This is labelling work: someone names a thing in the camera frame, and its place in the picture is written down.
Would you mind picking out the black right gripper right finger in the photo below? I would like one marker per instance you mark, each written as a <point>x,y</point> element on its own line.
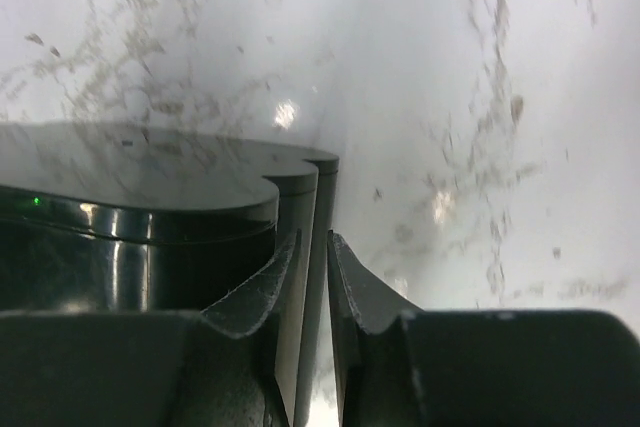
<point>399,365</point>

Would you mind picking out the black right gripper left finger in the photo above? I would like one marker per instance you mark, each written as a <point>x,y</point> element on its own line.
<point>231,364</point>

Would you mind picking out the black pink drawer organizer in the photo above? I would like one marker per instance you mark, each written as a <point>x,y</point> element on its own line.
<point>107,217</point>

